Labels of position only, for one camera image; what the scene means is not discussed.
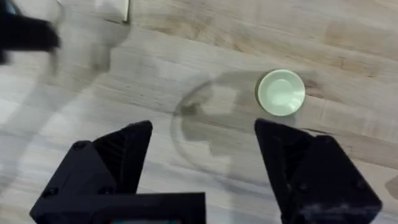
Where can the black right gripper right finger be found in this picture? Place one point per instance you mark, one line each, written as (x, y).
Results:
(317, 183)

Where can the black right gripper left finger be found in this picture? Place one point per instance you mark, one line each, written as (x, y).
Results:
(102, 168)

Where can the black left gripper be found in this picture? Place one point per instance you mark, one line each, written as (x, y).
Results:
(25, 34)

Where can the small pale green bowl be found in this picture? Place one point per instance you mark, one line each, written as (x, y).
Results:
(281, 92)

